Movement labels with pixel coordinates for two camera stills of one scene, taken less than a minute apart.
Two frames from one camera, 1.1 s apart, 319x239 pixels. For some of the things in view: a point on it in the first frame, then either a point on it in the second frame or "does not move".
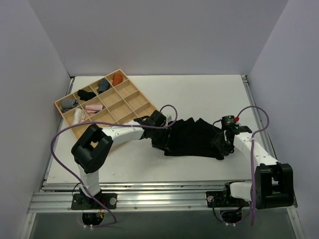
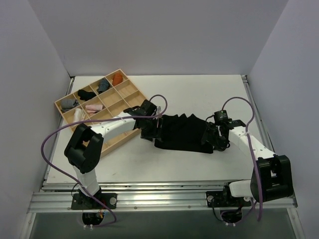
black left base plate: (79, 201) does not move
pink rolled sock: (92, 109) does not move
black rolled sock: (85, 95) does not move
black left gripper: (154, 139) -> (159, 128)
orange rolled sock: (117, 79) does not move
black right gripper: (223, 144) -> (207, 134)
